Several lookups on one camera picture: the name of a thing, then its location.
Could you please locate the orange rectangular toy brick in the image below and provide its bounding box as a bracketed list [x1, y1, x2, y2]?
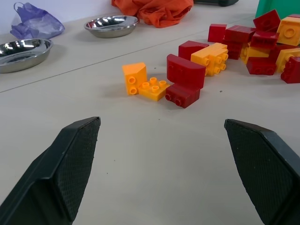
[190, 42, 229, 76]

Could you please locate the orange cloth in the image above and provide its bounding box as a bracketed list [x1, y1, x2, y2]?
[111, 0, 195, 29]

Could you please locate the green object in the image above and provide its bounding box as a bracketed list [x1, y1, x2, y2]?
[255, 0, 300, 20]

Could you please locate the purple plastic bag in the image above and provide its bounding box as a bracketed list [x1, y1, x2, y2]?
[9, 2, 66, 40]

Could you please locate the red rectangular block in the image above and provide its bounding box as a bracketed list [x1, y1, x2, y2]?
[222, 25, 256, 60]

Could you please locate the black object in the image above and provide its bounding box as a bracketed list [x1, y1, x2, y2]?
[194, 0, 240, 8]

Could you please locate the orange sloped toy brick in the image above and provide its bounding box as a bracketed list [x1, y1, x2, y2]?
[121, 62, 148, 96]

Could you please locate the dark red curved brick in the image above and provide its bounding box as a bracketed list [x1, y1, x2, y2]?
[166, 53, 206, 90]

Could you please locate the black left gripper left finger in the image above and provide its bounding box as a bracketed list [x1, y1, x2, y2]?
[0, 116, 102, 225]

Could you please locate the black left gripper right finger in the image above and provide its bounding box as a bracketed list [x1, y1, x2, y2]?
[224, 119, 300, 225]

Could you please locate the red tilted block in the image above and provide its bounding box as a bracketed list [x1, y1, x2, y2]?
[253, 9, 281, 33]

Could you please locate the round steel dish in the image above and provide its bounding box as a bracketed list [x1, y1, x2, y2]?
[0, 38, 54, 74]
[84, 15, 140, 39]

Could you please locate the orange square block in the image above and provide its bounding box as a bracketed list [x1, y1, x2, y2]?
[276, 16, 300, 46]

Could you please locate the small red cube block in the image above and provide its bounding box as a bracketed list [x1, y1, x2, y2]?
[207, 23, 227, 43]

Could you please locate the small dark red brick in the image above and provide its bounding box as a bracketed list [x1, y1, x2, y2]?
[165, 82, 201, 109]

